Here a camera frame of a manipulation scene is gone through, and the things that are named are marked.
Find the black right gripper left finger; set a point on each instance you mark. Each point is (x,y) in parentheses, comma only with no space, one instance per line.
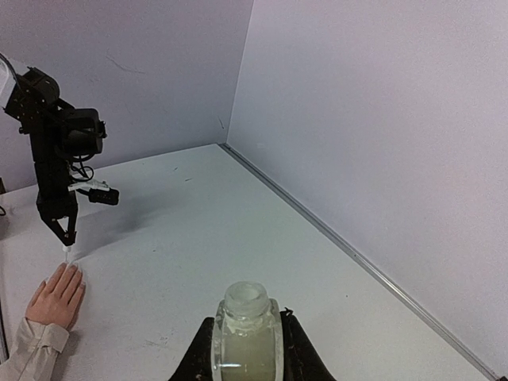
(196,362)

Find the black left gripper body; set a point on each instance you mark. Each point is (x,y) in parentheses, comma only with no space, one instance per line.
(57,208)

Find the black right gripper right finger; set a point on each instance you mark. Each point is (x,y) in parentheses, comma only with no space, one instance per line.
(301,360)

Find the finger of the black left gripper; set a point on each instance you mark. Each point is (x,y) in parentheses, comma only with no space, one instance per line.
(70,233)
(56,229)

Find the clear nail polish bottle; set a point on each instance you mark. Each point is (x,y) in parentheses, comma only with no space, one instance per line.
(247,338)

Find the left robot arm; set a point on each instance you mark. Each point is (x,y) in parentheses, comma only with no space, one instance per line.
(62,139)

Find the beige sleeved forearm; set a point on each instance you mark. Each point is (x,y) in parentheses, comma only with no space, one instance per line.
(34,352)

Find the mannequin hand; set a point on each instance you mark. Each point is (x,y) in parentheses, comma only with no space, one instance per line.
(58,299)

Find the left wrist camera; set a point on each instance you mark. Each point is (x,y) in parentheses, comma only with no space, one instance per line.
(97,192)

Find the aluminium front rail frame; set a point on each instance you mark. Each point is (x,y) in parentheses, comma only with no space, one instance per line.
(4,345)

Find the aluminium back table rail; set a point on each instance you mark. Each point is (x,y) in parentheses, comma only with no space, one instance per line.
(367,265)

